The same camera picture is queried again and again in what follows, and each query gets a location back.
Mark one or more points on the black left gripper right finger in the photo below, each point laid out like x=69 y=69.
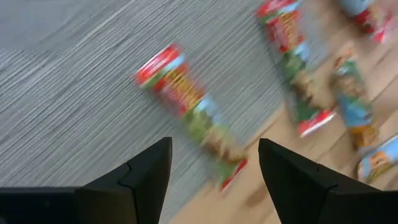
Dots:
x=311 y=196

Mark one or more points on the orange blue green granola bar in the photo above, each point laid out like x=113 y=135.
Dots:
x=354 y=102

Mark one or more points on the orange chewy granola bar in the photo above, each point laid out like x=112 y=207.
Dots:
x=377 y=160

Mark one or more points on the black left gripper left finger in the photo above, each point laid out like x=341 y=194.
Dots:
x=130 y=193

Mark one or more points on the red green granola bar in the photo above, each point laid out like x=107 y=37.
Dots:
x=186 y=99
x=289 y=40

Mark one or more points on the blue red granola bar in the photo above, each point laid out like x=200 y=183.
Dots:
x=367 y=15

